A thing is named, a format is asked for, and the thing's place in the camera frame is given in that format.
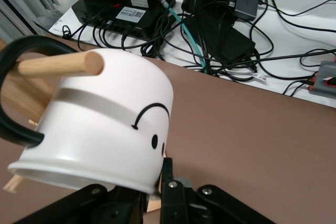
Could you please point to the brown table mat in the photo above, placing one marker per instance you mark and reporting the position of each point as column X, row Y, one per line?
column 249, row 142

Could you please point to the white smiley mug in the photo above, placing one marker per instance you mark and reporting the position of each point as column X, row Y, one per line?
column 105, row 103

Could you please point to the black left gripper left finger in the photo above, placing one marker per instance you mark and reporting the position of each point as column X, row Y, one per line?
column 105, row 208

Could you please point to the grey and orange device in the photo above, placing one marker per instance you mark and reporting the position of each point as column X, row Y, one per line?
column 328, row 73

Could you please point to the flat black box with label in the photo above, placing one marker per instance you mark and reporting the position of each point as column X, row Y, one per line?
column 89, row 11

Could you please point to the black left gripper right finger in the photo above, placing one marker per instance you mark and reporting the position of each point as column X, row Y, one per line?
column 176, row 203

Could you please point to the wooden mug stand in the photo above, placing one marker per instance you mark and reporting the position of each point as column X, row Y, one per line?
column 65, row 64

